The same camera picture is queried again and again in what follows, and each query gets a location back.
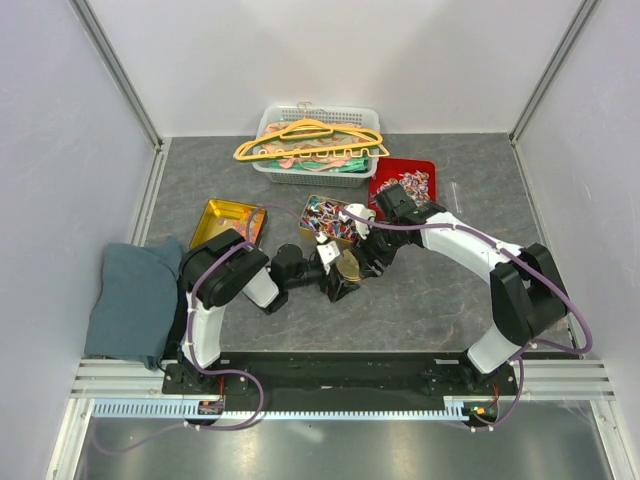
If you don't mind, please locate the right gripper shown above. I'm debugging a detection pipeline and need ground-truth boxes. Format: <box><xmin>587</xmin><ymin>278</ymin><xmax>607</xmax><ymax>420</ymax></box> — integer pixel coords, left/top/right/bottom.
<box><xmin>348</xmin><ymin>217</ymin><xmax>403</xmax><ymax>280</ymax></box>

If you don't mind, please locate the white round lid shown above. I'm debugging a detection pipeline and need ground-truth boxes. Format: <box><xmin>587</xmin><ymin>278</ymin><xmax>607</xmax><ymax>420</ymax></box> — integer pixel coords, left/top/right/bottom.
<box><xmin>335</xmin><ymin>250</ymin><xmax>361</xmax><ymax>283</ymax></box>

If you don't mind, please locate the gold lollipop tin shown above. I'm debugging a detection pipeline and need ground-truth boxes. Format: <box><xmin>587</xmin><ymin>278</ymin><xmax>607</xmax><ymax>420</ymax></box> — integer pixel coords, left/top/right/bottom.
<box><xmin>299</xmin><ymin>195</ymin><xmax>357</xmax><ymax>247</ymax></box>

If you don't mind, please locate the gold gummy candy tin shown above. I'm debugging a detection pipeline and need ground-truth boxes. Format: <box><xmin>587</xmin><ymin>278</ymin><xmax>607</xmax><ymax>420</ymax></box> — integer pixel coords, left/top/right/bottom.
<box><xmin>189</xmin><ymin>198</ymin><xmax>268</xmax><ymax>249</ymax></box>

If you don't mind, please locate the clear plastic scoop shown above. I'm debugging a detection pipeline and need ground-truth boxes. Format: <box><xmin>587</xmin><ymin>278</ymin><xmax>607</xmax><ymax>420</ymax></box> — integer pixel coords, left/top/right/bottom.
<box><xmin>445</xmin><ymin>182</ymin><xmax>465</xmax><ymax>215</ymax></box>

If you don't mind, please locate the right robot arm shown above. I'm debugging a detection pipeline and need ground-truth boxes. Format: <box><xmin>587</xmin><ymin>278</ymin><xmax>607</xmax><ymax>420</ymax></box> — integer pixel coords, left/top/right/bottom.
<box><xmin>340</xmin><ymin>184</ymin><xmax>569</xmax><ymax>394</ymax></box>

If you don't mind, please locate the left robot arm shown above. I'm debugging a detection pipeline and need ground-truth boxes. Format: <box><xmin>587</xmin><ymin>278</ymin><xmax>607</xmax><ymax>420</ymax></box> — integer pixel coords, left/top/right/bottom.
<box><xmin>179</xmin><ymin>230</ymin><xmax>361</xmax><ymax>393</ymax></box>

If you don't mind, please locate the red candy tray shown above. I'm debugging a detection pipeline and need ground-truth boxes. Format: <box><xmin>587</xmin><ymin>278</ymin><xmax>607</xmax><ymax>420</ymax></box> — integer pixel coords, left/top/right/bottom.
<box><xmin>368</xmin><ymin>157</ymin><xmax>437</xmax><ymax>219</ymax></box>

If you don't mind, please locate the green cloth in basket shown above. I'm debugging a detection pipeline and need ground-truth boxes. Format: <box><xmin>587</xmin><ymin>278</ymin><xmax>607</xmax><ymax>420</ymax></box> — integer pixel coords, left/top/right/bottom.
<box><xmin>268</xmin><ymin>157</ymin><xmax>369</xmax><ymax>173</ymax></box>

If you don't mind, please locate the grey plastic basket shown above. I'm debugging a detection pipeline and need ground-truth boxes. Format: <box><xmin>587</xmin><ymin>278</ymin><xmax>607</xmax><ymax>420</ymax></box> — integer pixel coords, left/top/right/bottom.
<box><xmin>253</xmin><ymin>104</ymin><xmax>380</xmax><ymax>188</ymax></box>

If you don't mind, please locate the pink clothes hanger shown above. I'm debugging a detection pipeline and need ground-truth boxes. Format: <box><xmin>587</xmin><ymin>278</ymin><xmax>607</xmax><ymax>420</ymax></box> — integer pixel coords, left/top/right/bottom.
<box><xmin>250</xmin><ymin>133</ymin><xmax>390</xmax><ymax>163</ymax></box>

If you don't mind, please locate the yellow clothes hanger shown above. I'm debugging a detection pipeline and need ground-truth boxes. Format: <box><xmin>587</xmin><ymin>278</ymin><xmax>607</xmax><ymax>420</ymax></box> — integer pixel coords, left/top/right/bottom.
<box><xmin>233</xmin><ymin>119</ymin><xmax>383</xmax><ymax>162</ymax></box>

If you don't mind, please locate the blue folded cloth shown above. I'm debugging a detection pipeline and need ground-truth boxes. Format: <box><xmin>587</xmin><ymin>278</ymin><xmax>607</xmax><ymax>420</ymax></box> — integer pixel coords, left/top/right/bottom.
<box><xmin>84</xmin><ymin>237</ymin><xmax>183</xmax><ymax>371</ymax></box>

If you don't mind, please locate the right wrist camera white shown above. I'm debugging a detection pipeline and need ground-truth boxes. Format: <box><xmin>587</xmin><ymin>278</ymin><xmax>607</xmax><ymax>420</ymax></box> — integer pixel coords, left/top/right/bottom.
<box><xmin>339</xmin><ymin>203</ymin><xmax>376</xmax><ymax>240</ymax></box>

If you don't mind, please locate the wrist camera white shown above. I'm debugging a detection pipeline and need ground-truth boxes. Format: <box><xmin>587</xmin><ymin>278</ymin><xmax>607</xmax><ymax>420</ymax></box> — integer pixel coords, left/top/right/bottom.
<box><xmin>316</xmin><ymin>233</ymin><xmax>341</xmax><ymax>274</ymax></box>
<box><xmin>339</xmin><ymin>203</ymin><xmax>376</xmax><ymax>240</ymax></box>

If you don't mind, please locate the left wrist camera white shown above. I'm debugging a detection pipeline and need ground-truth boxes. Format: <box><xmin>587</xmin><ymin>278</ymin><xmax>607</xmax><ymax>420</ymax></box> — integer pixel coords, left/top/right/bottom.
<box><xmin>316</xmin><ymin>233</ymin><xmax>341</xmax><ymax>274</ymax></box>

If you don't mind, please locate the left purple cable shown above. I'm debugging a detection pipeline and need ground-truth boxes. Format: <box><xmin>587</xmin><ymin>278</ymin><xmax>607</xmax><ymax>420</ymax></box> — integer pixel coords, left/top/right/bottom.
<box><xmin>89</xmin><ymin>203</ymin><xmax>326</xmax><ymax>455</ymax></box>

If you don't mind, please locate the purple cable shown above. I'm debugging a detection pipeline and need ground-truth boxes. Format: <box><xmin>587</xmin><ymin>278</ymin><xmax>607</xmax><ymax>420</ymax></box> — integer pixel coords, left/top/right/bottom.
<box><xmin>339</xmin><ymin>209</ymin><xmax>595</xmax><ymax>434</ymax></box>
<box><xmin>89</xmin><ymin>203</ymin><xmax>326</xmax><ymax>455</ymax></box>

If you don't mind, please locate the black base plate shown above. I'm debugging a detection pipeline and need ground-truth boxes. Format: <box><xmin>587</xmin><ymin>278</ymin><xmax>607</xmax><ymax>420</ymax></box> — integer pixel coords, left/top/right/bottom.
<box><xmin>162</xmin><ymin>352</ymin><xmax>517</xmax><ymax>409</ymax></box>

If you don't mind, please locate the grey cable duct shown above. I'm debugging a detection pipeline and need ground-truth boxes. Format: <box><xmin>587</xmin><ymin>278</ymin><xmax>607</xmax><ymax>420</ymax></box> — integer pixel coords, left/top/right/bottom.
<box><xmin>92</xmin><ymin>398</ymin><xmax>475</xmax><ymax>422</ymax></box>

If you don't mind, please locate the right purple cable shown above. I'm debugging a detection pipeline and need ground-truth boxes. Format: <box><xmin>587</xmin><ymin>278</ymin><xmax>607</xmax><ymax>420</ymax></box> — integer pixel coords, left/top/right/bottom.
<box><xmin>339</xmin><ymin>209</ymin><xmax>595</xmax><ymax>434</ymax></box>

